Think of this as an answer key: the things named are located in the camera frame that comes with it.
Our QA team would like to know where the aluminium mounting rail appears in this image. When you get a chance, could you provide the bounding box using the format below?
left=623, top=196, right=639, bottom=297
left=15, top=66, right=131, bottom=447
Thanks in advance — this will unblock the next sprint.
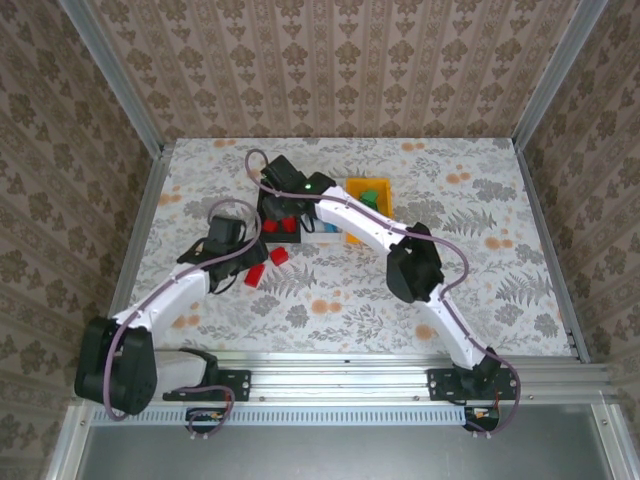
left=74, top=355, right=612, bottom=404

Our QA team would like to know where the white plastic bin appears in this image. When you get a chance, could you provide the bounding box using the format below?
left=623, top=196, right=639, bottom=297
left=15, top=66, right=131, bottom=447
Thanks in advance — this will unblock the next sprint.
left=299, top=189, right=346, bottom=245

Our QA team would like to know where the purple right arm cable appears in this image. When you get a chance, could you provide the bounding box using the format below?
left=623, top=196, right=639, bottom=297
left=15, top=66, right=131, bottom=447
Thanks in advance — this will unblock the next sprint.
left=244, top=148, right=521, bottom=437

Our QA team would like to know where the floral patterned table cover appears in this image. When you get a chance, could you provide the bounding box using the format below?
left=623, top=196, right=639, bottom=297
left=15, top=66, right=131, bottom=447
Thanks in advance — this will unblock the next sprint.
left=107, top=135, right=576, bottom=359

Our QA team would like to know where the orange plastic bin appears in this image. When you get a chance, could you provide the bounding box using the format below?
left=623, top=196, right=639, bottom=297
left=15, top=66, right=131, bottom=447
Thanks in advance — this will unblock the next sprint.
left=344, top=176, right=395, bottom=246

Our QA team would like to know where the black plastic bin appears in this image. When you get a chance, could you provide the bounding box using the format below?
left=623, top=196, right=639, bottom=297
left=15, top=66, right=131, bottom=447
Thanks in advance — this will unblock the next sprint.
left=255, top=184, right=304, bottom=244

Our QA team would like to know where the white slotted cable duct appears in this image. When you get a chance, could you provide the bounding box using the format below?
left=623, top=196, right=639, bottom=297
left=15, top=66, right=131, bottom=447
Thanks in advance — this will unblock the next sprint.
left=162, top=403, right=470, bottom=427

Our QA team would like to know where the thin black camera cable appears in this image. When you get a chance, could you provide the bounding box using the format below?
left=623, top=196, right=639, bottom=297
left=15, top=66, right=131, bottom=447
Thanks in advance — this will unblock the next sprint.
left=298, top=198, right=322, bottom=235

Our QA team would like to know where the aluminium table side rail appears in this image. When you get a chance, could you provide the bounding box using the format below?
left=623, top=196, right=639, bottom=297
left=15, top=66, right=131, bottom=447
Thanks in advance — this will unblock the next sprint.
left=93, top=142, right=177, bottom=366
left=510, top=137, right=592, bottom=365

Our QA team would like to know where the grey metal shelf plate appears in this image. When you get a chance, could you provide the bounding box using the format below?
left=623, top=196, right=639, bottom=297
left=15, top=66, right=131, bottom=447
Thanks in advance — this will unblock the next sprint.
left=47, top=403, right=640, bottom=480

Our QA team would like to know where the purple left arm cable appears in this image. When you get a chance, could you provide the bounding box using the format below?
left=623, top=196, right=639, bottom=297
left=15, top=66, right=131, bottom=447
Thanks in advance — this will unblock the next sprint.
left=104, top=198, right=264, bottom=435

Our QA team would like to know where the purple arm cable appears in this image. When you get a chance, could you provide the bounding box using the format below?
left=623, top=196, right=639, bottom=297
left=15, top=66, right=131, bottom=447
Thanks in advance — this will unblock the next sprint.
left=244, top=148, right=521, bottom=437
left=104, top=198, right=264, bottom=435

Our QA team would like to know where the aluminium frame post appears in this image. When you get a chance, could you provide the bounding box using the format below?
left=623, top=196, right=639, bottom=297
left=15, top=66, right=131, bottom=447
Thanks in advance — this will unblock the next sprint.
left=55, top=0, right=167, bottom=157
left=512, top=0, right=611, bottom=151

